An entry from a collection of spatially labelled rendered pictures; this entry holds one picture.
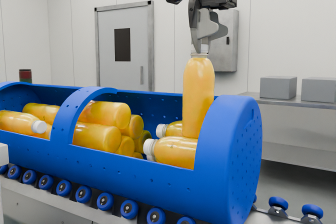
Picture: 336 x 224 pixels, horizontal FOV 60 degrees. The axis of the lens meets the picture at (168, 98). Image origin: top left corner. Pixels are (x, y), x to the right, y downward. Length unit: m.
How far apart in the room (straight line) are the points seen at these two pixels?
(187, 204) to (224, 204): 0.08
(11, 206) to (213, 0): 0.83
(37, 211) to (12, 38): 5.35
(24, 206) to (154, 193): 0.49
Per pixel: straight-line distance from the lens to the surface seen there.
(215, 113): 0.58
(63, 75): 6.29
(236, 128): 0.56
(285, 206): 0.79
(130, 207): 0.73
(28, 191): 1.00
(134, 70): 4.92
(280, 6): 4.02
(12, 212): 1.06
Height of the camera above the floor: 1.31
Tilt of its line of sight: 8 degrees down
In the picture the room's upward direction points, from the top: straight up
